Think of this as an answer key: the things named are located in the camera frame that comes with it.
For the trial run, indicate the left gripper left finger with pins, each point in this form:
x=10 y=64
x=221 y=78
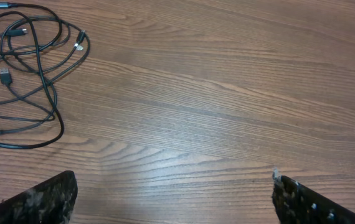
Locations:
x=50 y=202

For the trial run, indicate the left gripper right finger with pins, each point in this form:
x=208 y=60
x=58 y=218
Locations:
x=297 y=204

